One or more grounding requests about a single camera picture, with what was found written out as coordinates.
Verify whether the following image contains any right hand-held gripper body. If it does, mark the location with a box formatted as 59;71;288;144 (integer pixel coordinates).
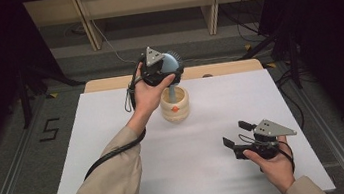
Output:
229;114;301;165

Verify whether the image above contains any light blue hairbrush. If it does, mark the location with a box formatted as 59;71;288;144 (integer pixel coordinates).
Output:
157;48;191;106

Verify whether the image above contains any grey wrist strap loop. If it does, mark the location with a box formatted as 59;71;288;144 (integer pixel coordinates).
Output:
237;128;280;153
120;75;148;114

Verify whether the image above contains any cream ribbed holder cup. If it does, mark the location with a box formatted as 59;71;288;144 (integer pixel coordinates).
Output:
157;83;193;124

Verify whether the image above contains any white table cover sheet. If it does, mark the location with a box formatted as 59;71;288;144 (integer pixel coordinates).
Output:
32;62;337;194

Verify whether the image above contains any white floor cable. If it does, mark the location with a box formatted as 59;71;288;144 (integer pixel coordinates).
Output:
90;0;245;78

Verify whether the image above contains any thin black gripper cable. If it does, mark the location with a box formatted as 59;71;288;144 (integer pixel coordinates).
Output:
276;138;297;175

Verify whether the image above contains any person's left hand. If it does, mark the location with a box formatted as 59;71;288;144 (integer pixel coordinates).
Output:
124;72;182;126

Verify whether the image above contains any thick black gripper cable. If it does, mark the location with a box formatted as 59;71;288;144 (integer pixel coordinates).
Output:
69;59;158;182

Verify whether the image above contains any person's right hand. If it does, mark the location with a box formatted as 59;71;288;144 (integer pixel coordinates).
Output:
241;140;300;194

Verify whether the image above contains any black metal stand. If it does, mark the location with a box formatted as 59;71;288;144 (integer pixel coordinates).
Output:
14;57;90;130
235;23;306;97

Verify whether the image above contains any grey coiled cable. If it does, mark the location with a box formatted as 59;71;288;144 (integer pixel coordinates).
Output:
63;22;87;38

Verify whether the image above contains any light wooden table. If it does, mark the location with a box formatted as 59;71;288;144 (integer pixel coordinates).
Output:
82;57;264;94

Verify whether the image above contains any black floor cable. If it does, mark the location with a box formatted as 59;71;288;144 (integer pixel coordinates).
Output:
272;66;307;132

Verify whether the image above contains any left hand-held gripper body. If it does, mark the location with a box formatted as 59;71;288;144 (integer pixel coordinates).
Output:
135;43;177;90

